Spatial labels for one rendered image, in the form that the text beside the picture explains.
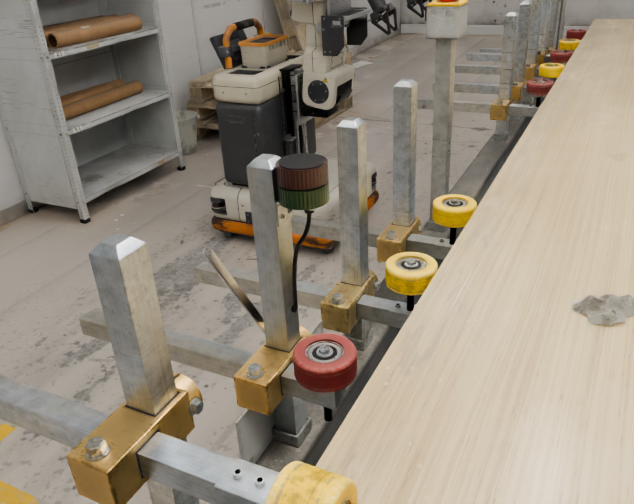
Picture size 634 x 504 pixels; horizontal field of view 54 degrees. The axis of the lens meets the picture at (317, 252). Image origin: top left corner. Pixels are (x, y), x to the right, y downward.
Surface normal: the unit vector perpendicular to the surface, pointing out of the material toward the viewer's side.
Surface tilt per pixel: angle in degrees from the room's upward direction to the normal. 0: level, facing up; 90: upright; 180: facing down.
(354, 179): 90
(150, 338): 90
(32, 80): 90
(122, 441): 0
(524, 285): 0
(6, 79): 90
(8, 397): 0
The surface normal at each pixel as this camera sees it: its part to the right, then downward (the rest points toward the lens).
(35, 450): -0.05, -0.88
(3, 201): 0.90, 0.16
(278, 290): -0.44, 0.44
